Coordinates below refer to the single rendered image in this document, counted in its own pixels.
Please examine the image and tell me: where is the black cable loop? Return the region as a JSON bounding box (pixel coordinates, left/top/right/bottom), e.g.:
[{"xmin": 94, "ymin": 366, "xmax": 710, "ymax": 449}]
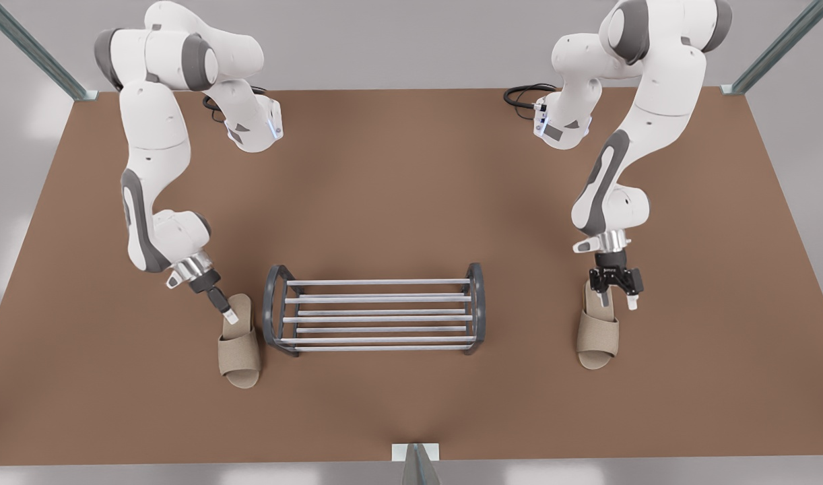
[
  {"xmin": 503, "ymin": 83, "xmax": 559, "ymax": 122},
  {"xmin": 202, "ymin": 86, "xmax": 268, "ymax": 123}
]

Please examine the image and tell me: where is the beige slipper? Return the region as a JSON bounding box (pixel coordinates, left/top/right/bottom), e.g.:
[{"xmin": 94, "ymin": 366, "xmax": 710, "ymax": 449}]
[
  {"xmin": 217, "ymin": 293, "xmax": 262, "ymax": 390},
  {"xmin": 575, "ymin": 280, "xmax": 620, "ymax": 370}
]

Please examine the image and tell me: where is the silver frame post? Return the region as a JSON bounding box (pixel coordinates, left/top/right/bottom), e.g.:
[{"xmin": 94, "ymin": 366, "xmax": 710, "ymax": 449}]
[
  {"xmin": 0, "ymin": 0, "xmax": 99, "ymax": 102},
  {"xmin": 720, "ymin": 0, "xmax": 823, "ymax": 96},
  {"xmin": 391, "ymin": 443, "xmax": 441, "ymax": 485}
]

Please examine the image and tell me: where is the grey metal shoe rack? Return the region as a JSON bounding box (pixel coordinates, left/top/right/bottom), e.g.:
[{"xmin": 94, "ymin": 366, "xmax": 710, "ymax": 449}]
[{"xmin": 263, "ymin": 262, "xmax": 486, "ymax": 358}]

